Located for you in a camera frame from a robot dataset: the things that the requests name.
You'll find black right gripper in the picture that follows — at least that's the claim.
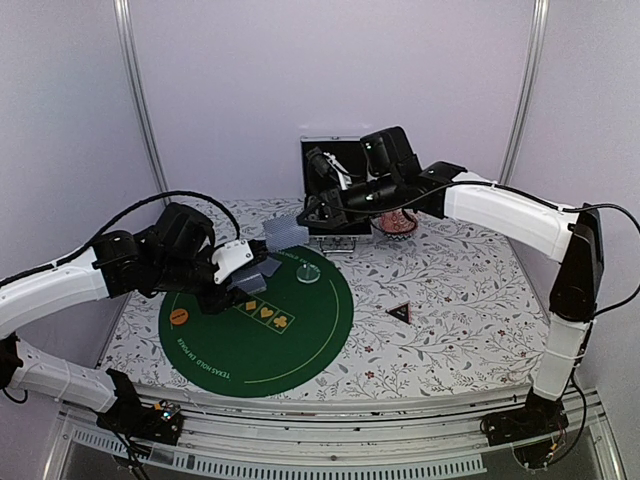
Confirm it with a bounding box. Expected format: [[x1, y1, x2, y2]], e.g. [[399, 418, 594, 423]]
[[297, 172, 401, 229]]

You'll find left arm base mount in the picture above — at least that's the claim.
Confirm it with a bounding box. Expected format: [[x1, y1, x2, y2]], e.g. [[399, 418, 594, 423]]
[[96, 369, 184, 446]]

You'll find left aluminium frame post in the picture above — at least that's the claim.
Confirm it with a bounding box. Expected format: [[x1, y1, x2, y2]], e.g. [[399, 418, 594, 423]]
[[113, 0, 170, 193]]

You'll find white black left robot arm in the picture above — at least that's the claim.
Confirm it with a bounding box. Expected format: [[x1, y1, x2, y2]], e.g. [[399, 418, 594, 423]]
[[1, 231, 264, 434]]

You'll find orange big blind button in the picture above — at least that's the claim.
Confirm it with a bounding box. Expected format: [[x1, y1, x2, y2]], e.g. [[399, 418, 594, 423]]
[[169, 308, 189, 326]]

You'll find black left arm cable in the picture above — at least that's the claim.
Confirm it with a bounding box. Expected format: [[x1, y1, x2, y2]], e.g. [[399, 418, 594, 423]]
[[0, 191, 241, 289]]

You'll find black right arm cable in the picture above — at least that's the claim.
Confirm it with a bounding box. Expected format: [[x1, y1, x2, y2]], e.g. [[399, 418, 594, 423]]
[[304, 147, 640, 321]]

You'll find clear dealer button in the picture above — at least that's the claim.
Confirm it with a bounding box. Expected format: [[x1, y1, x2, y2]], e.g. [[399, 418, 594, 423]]
[[296, 263, 321, 284]]

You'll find floral white tablecloth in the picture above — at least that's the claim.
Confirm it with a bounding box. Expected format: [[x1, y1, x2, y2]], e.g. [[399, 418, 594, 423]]
[[102, 218, 547, 401]]

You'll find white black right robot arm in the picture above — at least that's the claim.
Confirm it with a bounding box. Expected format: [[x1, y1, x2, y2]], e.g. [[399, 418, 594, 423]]
[[297, 162, 604, 436]]

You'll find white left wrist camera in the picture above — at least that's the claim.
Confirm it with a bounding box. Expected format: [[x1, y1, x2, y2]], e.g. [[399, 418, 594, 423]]
[[211, 240, 254, 285]]

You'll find blue playing card deck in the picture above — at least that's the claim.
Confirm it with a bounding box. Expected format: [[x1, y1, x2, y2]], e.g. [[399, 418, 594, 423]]
[[228, 270, 267, 295]]

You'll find green round poker mat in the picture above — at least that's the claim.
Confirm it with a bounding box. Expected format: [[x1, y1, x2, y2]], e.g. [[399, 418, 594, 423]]
[[158, 247, 354, 398]]

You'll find red blue patterned bowl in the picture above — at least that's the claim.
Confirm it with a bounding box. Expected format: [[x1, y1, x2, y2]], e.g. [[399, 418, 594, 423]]
[[378, 209, 418, 240]]

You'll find right aluminium frame post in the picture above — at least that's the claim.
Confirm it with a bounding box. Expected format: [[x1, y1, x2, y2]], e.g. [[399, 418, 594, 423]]
[[498, 0, 550, 185]]

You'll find aluminium frame post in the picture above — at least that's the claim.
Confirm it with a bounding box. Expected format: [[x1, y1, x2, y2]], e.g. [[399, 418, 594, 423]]
[[498, 0, 550, 185], [113, 0, 170, 193]]

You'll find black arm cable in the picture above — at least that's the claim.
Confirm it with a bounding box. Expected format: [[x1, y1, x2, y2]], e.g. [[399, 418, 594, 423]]
[[304, 147, 640, 321], [0, 191, 241, 289]]

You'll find front aluminium rail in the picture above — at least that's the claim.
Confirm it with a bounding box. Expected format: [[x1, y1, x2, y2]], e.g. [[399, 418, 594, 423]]
[[47, 387, 626, 480]]

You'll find aluminium poker chip case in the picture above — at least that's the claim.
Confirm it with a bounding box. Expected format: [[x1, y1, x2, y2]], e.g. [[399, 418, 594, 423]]
[[300, 136, 373, 254]]

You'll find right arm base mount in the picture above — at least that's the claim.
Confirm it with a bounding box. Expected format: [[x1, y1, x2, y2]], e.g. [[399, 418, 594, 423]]
[[480, 390, 569, 470]]

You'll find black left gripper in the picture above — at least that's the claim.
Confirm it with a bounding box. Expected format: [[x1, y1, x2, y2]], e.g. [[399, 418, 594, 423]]
[[154, 244, 251, 314]]

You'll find triangular all in marker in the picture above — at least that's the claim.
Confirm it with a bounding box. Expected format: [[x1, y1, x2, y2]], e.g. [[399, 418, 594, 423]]
[[386, 302, 412, 325]]

